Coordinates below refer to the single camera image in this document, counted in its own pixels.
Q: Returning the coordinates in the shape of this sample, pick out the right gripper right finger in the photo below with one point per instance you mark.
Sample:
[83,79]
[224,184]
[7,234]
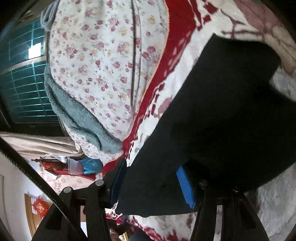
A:
[186,187]

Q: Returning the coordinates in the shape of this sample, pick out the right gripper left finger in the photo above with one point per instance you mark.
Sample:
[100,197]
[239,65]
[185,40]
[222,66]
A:
[117,178]

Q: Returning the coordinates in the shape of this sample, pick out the black pants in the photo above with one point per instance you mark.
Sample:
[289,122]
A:
[227,127]

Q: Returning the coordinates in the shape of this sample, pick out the blue plastic bag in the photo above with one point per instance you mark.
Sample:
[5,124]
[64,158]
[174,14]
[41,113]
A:
[91,166]

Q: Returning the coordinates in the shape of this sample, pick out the clear plastic container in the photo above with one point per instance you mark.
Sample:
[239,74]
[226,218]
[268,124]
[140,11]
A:
[75,167]

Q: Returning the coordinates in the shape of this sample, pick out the red paper decoration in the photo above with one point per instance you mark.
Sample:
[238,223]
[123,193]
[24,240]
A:
[40,206]

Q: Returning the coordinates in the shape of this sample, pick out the teal tinted window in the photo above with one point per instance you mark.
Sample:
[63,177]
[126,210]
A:
[23,60]

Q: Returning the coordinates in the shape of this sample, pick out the white floral quilt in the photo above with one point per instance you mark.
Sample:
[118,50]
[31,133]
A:
[103,55]

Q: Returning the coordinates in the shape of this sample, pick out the red floral plush blanket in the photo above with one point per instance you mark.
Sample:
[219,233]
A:
[244,20]

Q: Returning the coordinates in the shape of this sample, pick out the grey folded cloth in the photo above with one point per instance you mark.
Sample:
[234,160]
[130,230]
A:
[48,16]

